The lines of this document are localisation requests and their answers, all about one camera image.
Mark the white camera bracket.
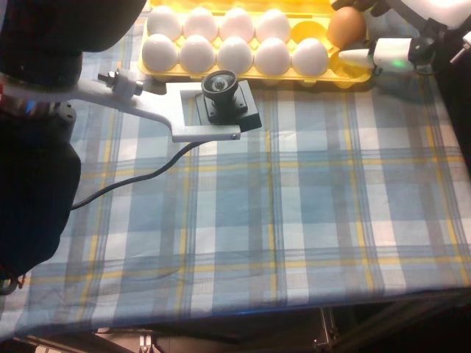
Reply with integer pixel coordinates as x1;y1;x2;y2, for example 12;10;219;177
1;68;243;144

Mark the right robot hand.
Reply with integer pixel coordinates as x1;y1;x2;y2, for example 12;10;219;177
330;0;471;74

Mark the aluminium frame strut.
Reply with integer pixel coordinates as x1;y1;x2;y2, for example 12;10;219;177
138;329;156;353
314;307;340;353

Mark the blue plaid tablecloth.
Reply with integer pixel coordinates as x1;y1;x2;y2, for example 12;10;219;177
0;14;471;340

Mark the yellow egg carton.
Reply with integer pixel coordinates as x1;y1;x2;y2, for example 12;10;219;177
138;0;373;90

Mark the metal bolt with nuts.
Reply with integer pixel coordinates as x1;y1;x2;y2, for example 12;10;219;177
97;71;145;98

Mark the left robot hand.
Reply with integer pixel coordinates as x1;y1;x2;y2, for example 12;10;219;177
0;0;148;89

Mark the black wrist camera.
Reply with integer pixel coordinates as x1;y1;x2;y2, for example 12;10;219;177
194;69;263;132

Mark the yellow-brown egg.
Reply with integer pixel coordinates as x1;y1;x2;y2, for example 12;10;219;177
327;7;368;51

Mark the black camera cable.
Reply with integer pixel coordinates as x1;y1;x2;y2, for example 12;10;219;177
69;140;202;212

